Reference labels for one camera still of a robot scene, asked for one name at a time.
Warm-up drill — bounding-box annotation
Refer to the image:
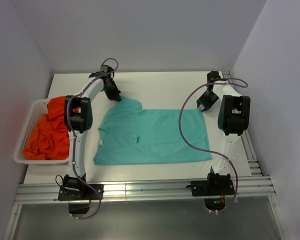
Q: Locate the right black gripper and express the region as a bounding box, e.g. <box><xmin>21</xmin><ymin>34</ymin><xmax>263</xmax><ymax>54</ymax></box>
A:
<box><xmin>196</xmin><ymin>90</ymin><xmax>220</xmax><ymax>112</ymax></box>

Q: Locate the teal t-shirt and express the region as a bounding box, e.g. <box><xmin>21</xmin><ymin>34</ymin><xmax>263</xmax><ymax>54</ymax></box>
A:
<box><xmin>93</xmin><ymin>97</ymin><xmax>212</xmax><ymax>165</ymax></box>

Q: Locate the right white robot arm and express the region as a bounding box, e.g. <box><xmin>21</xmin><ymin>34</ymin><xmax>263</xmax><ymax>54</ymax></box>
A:
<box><xmin>196</xmin><ymin>81</ymin><xmax>251</xmax><ymax>176</ymax></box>

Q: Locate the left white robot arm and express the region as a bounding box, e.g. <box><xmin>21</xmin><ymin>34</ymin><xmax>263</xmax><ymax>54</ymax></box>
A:
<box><xmin>63</xmin><ymin>73</ymin><xmax>121</xmax><ymax>200</ymax></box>

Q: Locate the orange t-shirt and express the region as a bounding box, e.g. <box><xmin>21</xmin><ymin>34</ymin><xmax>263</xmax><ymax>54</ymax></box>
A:
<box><xmin>23</xmin><ymin>96</ymin><xmax>70</xmax><ymax>161</ymax></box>

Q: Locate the white plastic basket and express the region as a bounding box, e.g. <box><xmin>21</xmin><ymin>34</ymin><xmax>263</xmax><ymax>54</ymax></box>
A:
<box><xmin>13</xmin><ymin>98</ymin><xmax>69</xmax><ymax>165</ymax></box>

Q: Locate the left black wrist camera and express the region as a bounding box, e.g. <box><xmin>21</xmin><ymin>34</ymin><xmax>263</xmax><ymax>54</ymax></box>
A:
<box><xmin>89</xmin><ymin>64</ymin><xmax>115</xmax><ymax>79</ymax></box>

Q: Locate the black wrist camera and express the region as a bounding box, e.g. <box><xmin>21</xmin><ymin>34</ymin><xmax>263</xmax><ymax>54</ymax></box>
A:
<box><xmin>89</xmin><ymin>64</ymin><xmax>115</xmax><ymax>79</ymax></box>
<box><xmin>207</xmin><ymin>71</ymin><xmax>228</xmax><ymax>87</ymax></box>

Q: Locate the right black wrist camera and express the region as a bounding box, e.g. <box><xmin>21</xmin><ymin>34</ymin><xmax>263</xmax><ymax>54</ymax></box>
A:
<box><xmin>207</xmin><ymin>71</ymin><xmax>228</xmax><ymax>87</ymax></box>

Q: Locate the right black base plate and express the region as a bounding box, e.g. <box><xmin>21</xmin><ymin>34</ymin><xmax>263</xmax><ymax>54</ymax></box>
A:
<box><xmin>186</xmin><ymin>180</ymin><xmax>235</xmax><ymax>197</ymax></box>

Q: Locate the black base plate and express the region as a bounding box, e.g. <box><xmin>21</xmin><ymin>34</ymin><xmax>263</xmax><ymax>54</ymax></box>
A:
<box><xmin>186</xmin><ymin>180</ymin><xmax>235</xmax><ymax>197</ymax></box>
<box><xmin>57</xmin><ymin>184</ymin><xmax>104</xmax><ymax>201</ymax></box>

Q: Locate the right side aluminium rail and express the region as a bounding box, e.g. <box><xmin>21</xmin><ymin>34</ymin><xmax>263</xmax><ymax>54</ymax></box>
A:
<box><xmin>222</xmin><ymin>70</ymin><xmax>288</xmax><ymax>240</ymax></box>

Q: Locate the aluminium rail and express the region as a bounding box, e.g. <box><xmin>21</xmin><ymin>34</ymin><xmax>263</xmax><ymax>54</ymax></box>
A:
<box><xmin>222</xmin><ymin>70</ymin><xmax>288</xmax><ymax>240</ymax></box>
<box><xmin>14</xmin><ymin>176</ymin><xmax>276</xmax><ymax>205</ymax></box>

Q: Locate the front aluminium rail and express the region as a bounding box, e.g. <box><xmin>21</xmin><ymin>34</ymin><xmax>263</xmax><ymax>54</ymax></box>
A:
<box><xmin>14</xmin><ymin>176</ymin><xmax>276</xmax><ymax>205</ymax></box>

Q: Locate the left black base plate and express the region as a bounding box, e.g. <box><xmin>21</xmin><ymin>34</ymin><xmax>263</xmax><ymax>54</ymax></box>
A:
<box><xmin>57</xmin><ymin>184</ymin><xmax>104</xmax><ymax>201</ymax></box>

